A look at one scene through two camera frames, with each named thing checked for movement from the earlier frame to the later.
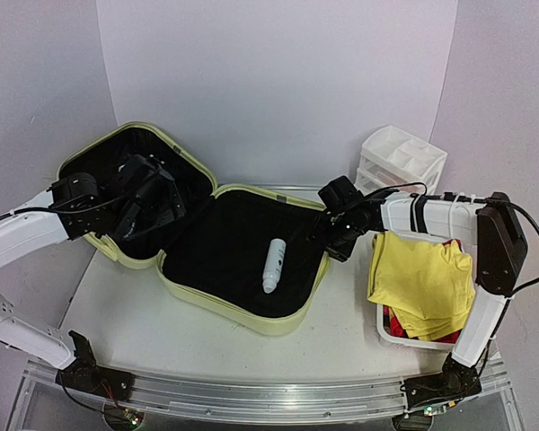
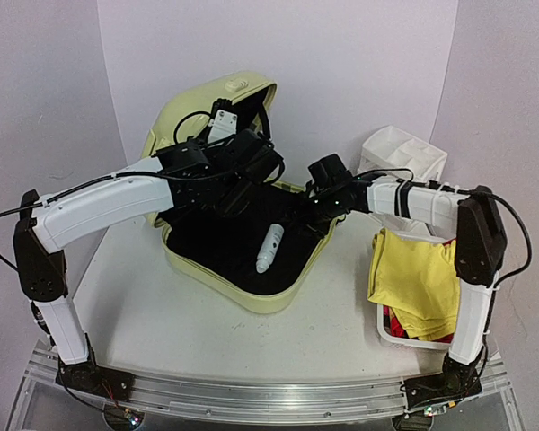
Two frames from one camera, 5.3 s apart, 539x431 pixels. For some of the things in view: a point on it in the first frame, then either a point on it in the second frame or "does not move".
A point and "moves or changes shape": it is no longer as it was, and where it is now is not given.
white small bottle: x=273 y=264 -> x=269 y=247
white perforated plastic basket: x=431 y=240 does not move
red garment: x=393 y=328 does not move
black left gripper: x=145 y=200 -> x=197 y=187
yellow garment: x=429 y=286 does not move
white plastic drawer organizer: x=391 y=156 does not move
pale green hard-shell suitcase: x=214 y=259 moves or changes shape
